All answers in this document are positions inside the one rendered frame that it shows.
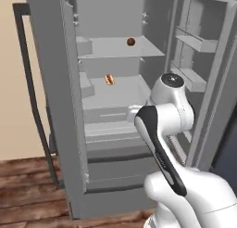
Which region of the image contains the dark fridge door handle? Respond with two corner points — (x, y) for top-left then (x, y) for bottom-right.
(12, 2), (65, 190)

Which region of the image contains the grey fridge shelf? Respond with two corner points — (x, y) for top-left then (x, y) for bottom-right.
(76, 35), (167, 60)
(79, 73), (153, 111)

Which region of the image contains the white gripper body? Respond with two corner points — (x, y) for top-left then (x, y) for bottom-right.
(126, 105), (144, 123)

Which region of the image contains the grey fridge door with bins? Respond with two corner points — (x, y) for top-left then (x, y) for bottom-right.
(168, 0), (237, 172)

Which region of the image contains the plain grey fridge door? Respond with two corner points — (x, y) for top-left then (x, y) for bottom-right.
(23, 0), (91, 221)

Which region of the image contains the dark cabinet panel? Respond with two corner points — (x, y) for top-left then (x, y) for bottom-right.
(209, 112), (237, 197)

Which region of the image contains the grey fridge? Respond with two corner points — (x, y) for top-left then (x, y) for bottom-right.
(63, 0), (193, 221)

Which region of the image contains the grey fridge drawer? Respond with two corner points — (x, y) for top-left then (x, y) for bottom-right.
(82, 106), (138, 125)

